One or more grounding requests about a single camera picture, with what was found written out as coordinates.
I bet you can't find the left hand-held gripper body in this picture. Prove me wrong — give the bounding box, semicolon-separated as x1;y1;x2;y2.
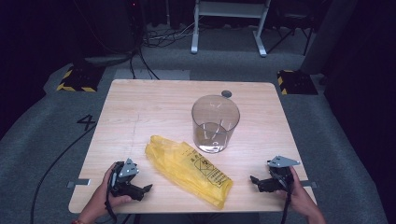
108;158;146;202

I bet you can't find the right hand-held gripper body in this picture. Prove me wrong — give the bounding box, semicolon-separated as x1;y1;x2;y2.
262;155;302;192

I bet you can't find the yellow plastic bag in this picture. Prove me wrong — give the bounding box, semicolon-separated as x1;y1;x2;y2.
144;134;234;210

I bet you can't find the clear plastic bin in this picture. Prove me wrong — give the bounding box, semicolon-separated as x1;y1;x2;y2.
191;94;241;154

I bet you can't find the person's right hand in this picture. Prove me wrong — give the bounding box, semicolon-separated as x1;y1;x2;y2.
276;166;316;216

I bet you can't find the person's left hand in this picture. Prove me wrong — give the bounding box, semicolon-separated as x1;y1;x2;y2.
92;162;134;217

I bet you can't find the black yellow striped base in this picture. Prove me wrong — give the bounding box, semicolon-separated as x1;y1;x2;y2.
276;69;319;96
56;63;106;93

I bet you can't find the grey column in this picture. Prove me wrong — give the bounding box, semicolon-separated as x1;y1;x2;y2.
299;0;360;77

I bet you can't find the black tripod stand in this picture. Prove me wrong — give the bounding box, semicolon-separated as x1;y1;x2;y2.
266;12;316;58

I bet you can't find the white metal stand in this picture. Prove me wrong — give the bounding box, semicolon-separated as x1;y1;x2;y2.
190;0;273;58

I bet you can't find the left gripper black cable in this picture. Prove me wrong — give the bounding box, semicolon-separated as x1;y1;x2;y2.
104;167;119;224

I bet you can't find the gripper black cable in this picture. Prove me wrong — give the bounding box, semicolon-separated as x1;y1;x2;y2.
104;167;119;224
279;186;292;224

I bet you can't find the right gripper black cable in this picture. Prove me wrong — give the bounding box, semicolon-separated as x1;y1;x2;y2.
279;186;292;224

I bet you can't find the long black floor cable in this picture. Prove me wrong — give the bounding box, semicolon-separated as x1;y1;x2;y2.
29;123;97;224

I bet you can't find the bundle of floor cables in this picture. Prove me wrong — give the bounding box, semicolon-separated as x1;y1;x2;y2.
141;21;200;49

